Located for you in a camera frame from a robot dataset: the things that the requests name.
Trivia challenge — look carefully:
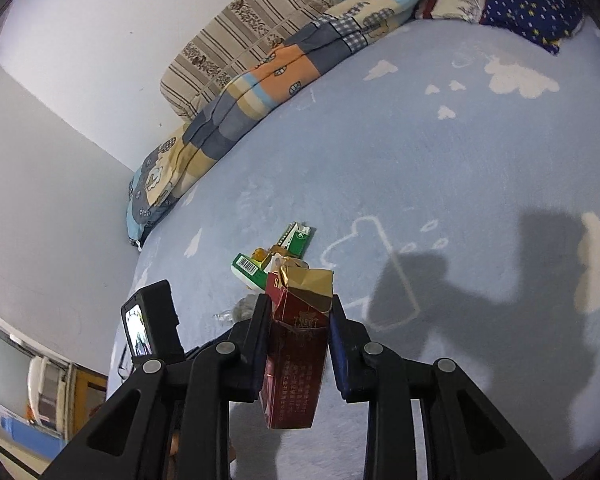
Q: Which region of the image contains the striped beige pillow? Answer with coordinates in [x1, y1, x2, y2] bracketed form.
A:
[160, 0, 341, 122]

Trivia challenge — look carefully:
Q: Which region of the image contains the green cigarette pack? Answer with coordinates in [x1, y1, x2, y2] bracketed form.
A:
[230, 222, 314, 292]

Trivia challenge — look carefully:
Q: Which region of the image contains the patchwork folded quilt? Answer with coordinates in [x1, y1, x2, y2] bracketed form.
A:
[125, 0, 420, 247]

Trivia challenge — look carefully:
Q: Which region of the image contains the light blue cloud blanket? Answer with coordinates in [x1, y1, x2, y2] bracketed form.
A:
[134, 20, 600, 479]

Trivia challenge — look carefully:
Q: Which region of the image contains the navy dotted pillow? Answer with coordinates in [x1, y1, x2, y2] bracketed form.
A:
[479, 0, 584, 55]

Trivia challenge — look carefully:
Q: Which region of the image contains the red cigarette pack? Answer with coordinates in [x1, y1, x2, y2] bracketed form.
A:
[260, 260, 334, 429]

